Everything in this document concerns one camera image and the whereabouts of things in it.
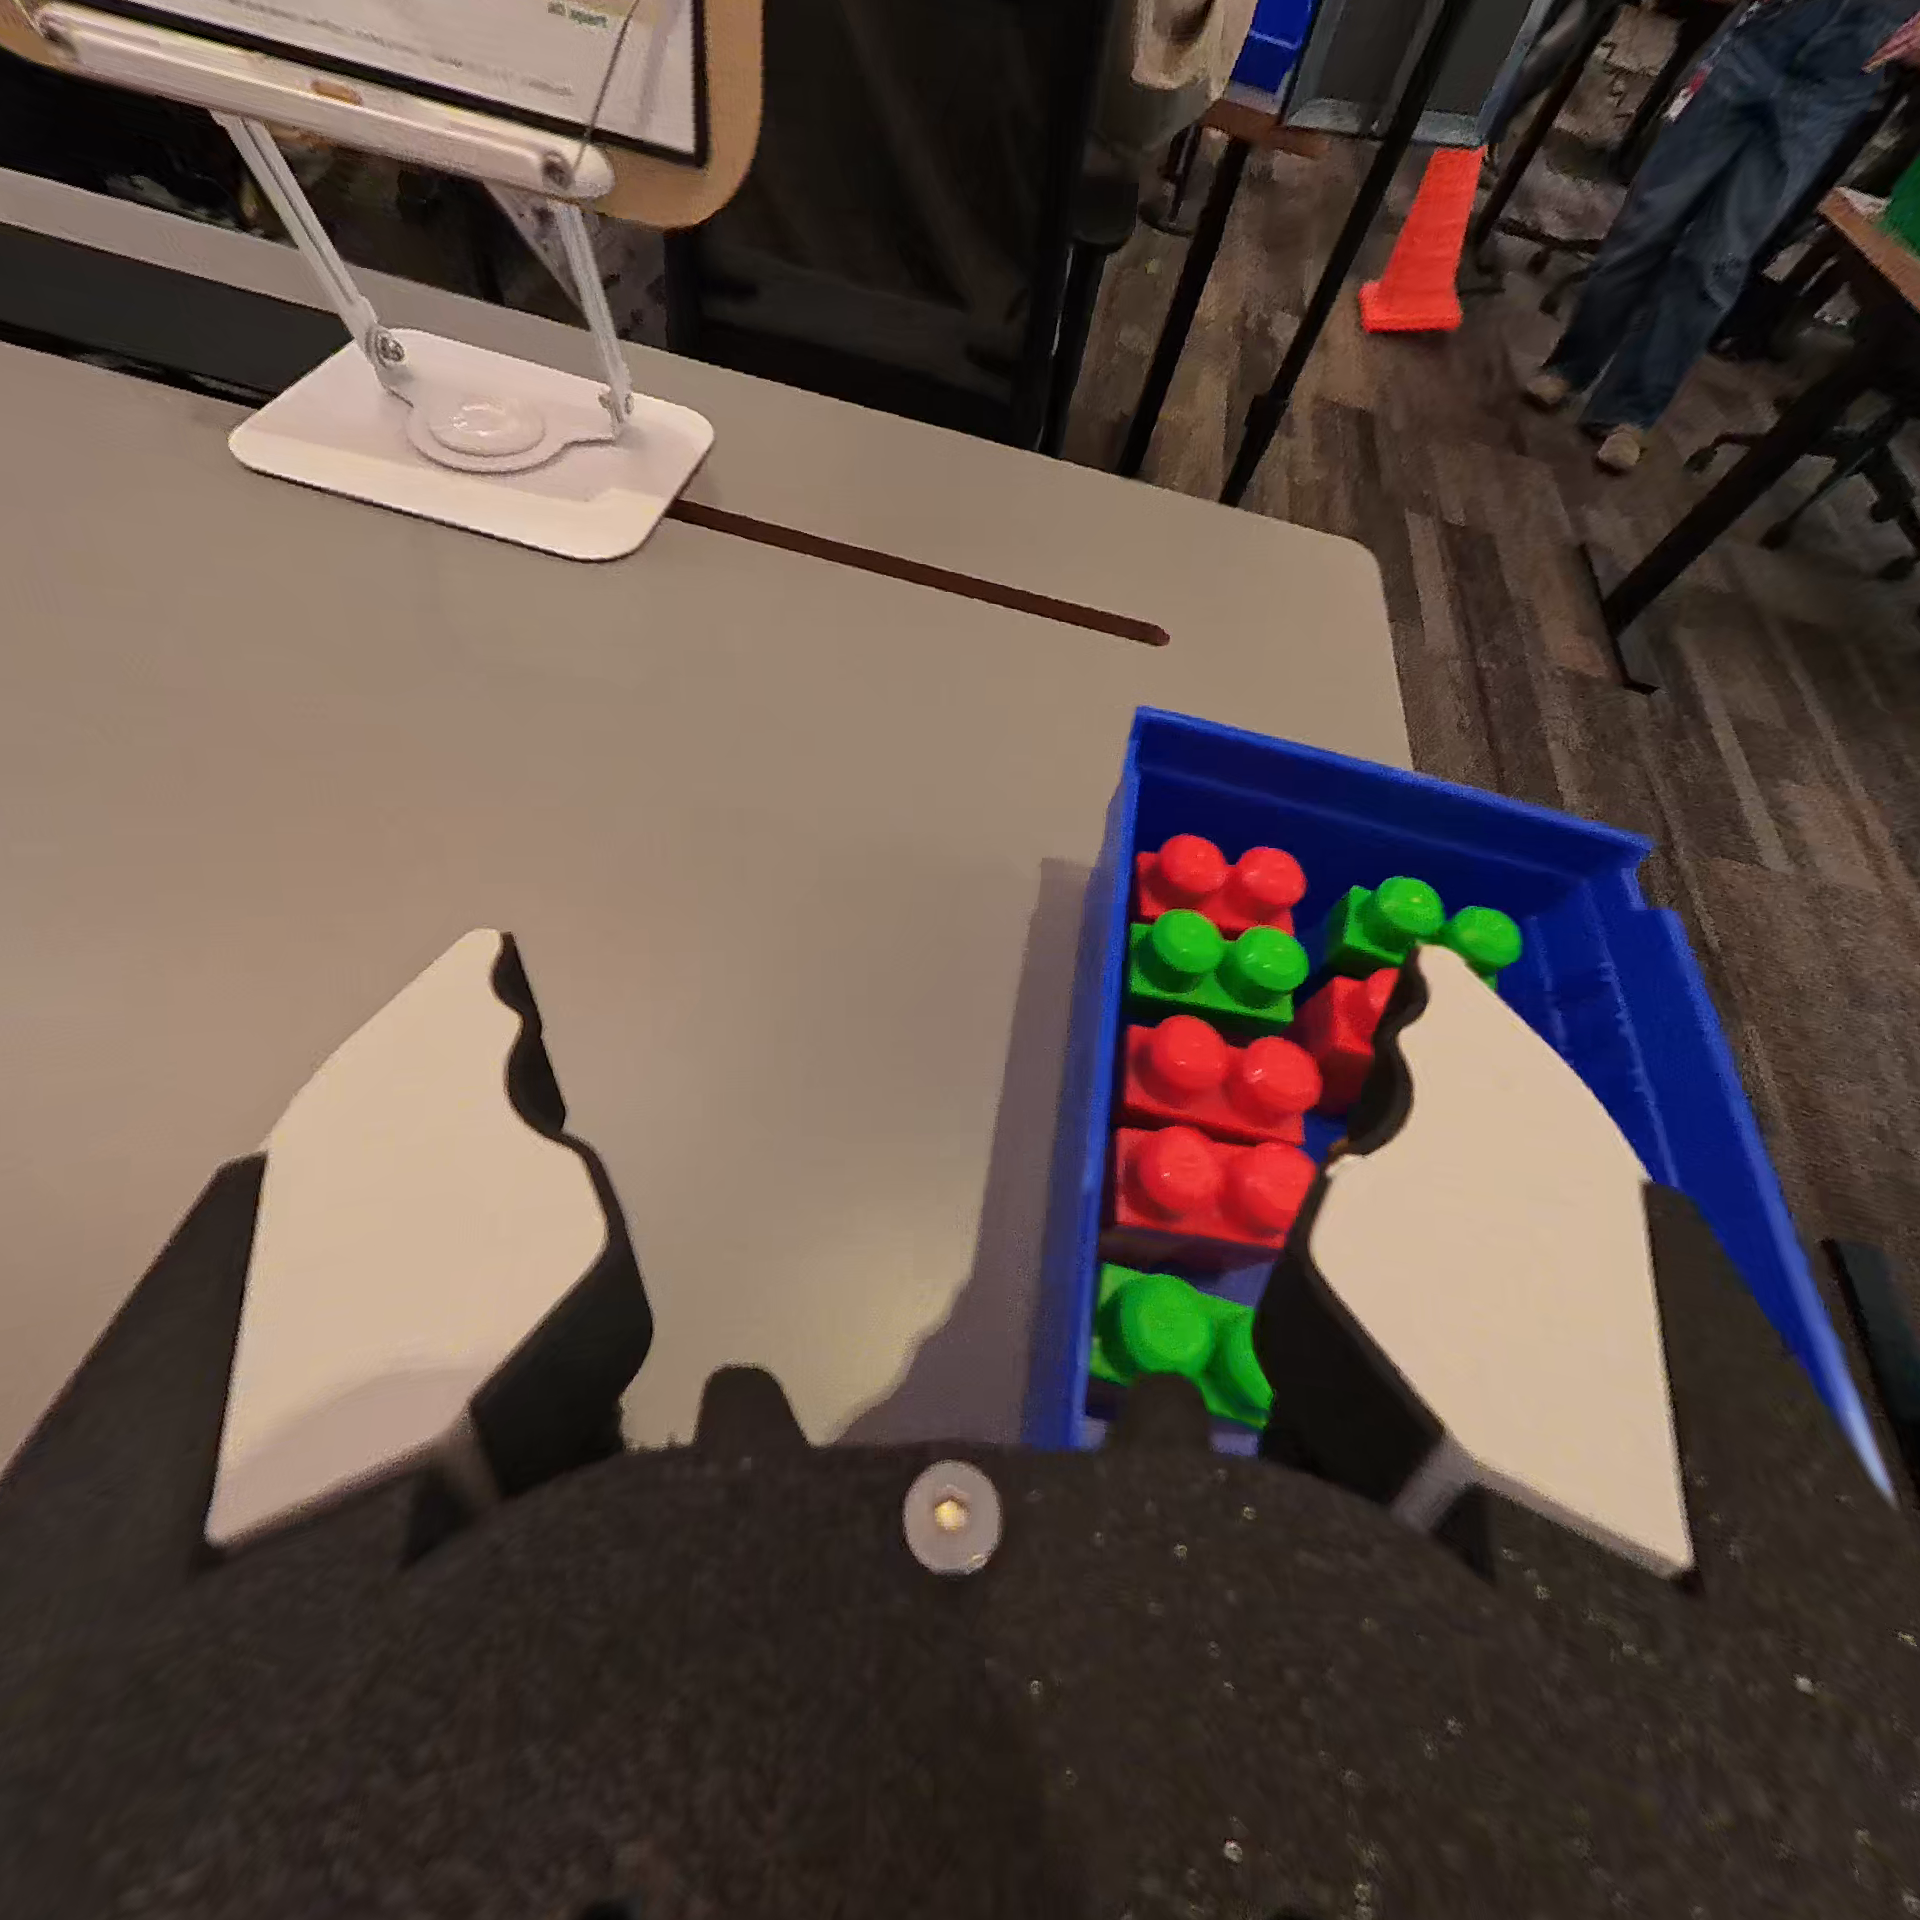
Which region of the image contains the blue plastic bin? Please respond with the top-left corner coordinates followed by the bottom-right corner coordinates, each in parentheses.
top-left (1026, 707), bottom-right (1899, 1502)
top-left (1236, 0), bottom-right (1322, 93)

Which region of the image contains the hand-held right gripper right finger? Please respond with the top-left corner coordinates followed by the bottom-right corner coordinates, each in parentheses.
top-left (1258, 943), bottom-right (1700, 1584)

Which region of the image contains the white document stand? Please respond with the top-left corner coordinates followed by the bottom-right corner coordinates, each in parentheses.
top-left (43, 0), bottom-right (717, 566)

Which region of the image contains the brown background table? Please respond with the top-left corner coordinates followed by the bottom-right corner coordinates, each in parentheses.
top-left (1595, 188), bottom-right (1920, 692)

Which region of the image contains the wooden instruction board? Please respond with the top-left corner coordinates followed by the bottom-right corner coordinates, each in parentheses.
top-left (0, 0), bottom-right (763, 233)

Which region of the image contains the black table panel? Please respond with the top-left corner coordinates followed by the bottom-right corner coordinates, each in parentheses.
top-left (0, 223), bottom-right (322, 414)

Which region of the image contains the orange traffic cone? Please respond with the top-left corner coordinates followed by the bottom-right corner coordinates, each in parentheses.
top-left (1358, 143), bottom-right (1487, 336)

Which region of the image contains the green two-stud block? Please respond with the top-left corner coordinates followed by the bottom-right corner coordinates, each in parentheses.
top-left (1315, 874), bottom-right (1525, 988)
top-left (1127, 907), bottom-right (1310, 1031)

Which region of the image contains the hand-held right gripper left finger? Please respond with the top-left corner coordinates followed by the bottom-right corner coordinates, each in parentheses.
top-left (203, 929), bottom-right (655, 1554)

